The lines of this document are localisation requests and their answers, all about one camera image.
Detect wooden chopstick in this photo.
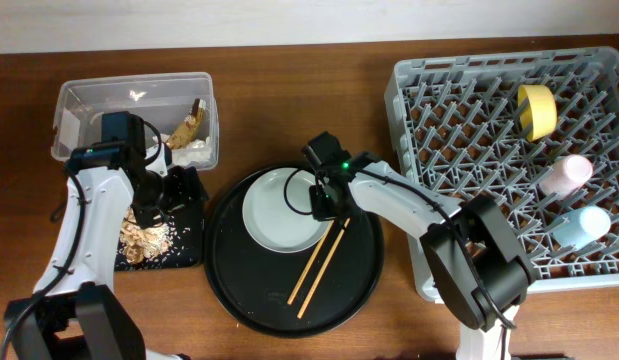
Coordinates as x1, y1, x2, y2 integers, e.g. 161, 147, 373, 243
287, 220, 334, 305
297, 218, 351, 319

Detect food scraps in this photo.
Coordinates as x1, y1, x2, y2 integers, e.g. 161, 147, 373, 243
119, 208, 173, 265

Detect grey round plate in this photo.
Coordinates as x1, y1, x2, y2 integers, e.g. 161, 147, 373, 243
242, 167, 328, 253

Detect white tissue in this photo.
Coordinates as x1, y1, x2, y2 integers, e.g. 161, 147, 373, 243
166, 137, 217, 171

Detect gold snack wrapper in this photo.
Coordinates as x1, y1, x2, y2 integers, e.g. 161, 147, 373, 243
166, 99, 206, 149

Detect yellow bowl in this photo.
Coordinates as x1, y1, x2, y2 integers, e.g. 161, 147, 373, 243
518, 85, 558, 142

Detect pink plastic cup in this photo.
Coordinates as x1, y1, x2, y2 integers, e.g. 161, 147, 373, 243
539, 154, 593, 200

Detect blue plastic cup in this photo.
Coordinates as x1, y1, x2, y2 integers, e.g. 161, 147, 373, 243
554, 206, 611, 250

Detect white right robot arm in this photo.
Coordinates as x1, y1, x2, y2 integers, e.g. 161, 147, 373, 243
306, 152, 535, 359

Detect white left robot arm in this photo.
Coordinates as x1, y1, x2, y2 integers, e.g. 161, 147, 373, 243
0, 140, 207, 359

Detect clear plastic waste bin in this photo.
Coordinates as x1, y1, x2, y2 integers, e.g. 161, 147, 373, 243
51, 72, 220, 164

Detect grey dishwasher rack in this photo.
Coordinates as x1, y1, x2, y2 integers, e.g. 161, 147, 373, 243
385, 47, 619, 293

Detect black rectangular tray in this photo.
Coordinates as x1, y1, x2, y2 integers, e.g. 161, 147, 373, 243
113, 172, 207, 272

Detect round black serving tray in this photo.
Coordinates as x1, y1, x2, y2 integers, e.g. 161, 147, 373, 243
205, 168, 385, 338

